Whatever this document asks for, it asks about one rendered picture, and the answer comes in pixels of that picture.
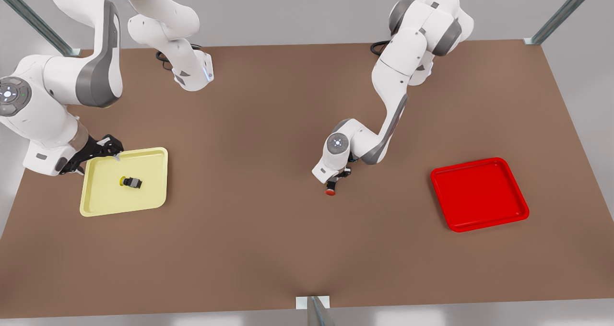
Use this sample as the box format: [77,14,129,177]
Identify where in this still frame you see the yellow tray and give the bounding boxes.
[79,147,169,218]

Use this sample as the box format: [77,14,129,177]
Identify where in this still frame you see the red tray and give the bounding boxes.
[430,157,530,233]

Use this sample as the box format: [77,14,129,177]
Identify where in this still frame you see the silver frame post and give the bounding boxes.
[523,0,604,46]
[295,295,331,326]
[0,0,81,57]

